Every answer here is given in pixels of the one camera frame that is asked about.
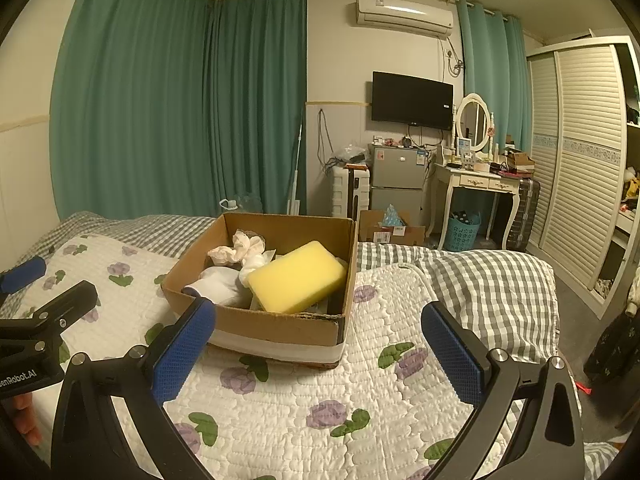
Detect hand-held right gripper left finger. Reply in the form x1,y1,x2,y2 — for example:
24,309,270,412
51,297,218,480

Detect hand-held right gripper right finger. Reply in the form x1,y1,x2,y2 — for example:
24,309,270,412
421,301,585,480

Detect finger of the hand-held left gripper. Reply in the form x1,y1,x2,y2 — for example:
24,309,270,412
29,280,99,334
0,256,47,294

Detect white sock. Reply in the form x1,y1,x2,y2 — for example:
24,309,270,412
182,266,251,308

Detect white lace cloth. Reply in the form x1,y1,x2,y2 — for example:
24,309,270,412
207,230,266,267

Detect yellow sponge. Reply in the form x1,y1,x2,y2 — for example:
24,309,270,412
247,240,347,315

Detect person's left hand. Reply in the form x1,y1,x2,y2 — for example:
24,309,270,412
7,392,44,447

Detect grey gingham duvet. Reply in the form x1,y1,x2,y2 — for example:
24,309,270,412
415,250,561,366

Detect grey gingham bed sheet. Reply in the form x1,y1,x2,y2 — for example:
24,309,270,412
0,210,431,311

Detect blue plastic basket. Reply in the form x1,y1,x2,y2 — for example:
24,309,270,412
442,210,482,252

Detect white floral quilt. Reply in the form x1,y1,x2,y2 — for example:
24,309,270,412
10,232,583,480

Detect brown floor cardboard box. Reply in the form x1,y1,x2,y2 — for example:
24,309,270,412
358,209,427,247

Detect dark suitcase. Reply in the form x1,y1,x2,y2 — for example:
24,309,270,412
505,176,542,252

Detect dark hanging clothes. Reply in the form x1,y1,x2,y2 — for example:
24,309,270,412
582,305,640,387

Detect white vanity table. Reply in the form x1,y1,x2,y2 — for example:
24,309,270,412
425,160,523,251

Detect grey fridge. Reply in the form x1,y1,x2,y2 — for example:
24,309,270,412
368,143,428,216

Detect white drawer unit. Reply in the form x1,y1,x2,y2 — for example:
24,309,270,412
330,166,372,221

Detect small brown box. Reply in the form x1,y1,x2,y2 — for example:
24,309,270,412
505,151,536,173

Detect green curtain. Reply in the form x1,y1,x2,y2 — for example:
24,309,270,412
457,0,528,153
205,0,308,216
49,0,216,221

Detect white mop pole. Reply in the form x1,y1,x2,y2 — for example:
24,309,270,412
286,122,305,216

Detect white louvred wardrobe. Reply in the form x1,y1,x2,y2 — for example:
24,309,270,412
525,35,640,318

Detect white oval mirror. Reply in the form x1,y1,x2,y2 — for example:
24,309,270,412
452,93,498,156

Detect white air conditioner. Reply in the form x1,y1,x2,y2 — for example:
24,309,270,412
356,0,455,38

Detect hanging black cable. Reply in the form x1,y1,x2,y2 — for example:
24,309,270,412
316,107,336,167

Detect black wall television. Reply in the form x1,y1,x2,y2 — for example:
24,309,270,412
371,71,455,131

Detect air conditioner power cable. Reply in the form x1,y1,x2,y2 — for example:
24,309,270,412
442,37,467,79

